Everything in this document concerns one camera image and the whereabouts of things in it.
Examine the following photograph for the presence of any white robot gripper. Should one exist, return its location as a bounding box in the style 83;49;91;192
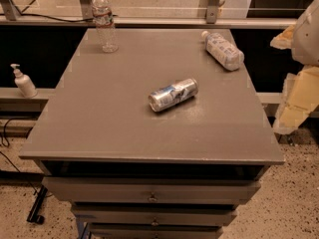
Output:
270;0;319;134

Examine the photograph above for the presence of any silver blue redbull can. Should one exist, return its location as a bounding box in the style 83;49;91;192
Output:
149;78;198;113

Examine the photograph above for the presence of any clear upright water bottle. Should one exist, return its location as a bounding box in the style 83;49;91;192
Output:
92;0;119;53

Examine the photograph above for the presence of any lying white labelled bottle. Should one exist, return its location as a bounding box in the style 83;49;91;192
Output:
201;31;244;71

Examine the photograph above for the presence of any grey drawer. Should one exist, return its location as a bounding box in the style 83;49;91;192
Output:
72;204;237;226
43;177;260;205
89;223;222;239

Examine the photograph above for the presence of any top grey drawer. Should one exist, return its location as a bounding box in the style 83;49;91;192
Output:
43;177;260;205

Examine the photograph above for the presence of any white pump dispenser bottle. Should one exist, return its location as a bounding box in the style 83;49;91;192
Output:
11;64;38;98

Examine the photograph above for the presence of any black floor cable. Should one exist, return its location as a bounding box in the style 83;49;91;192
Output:
0;117;39;196

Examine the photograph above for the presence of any black metal floor bracket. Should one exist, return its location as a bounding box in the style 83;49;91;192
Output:
27;186;48;225

